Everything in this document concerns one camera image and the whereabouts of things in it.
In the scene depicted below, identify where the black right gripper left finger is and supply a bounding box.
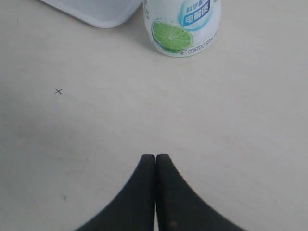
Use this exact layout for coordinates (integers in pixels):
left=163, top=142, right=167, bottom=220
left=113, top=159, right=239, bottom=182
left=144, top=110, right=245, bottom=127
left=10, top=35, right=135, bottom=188
left=77, top=154, right=155, bottom=231

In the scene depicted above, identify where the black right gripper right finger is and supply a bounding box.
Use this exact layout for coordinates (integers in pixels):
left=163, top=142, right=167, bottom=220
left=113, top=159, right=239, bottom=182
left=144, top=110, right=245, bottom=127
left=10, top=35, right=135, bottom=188
left=155, top=154, right=243, bottom=231

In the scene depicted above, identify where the clear plastic drink bottle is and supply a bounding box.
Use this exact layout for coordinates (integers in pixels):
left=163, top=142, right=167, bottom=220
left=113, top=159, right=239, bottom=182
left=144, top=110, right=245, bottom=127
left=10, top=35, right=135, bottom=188
left=142, top=0, right=222, bottom=58

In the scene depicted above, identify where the white rectangular plastic tray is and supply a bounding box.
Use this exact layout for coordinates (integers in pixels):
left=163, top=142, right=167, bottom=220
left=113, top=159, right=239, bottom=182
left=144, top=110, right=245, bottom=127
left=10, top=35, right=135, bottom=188
left=43, top=0, right=142, bottom=28

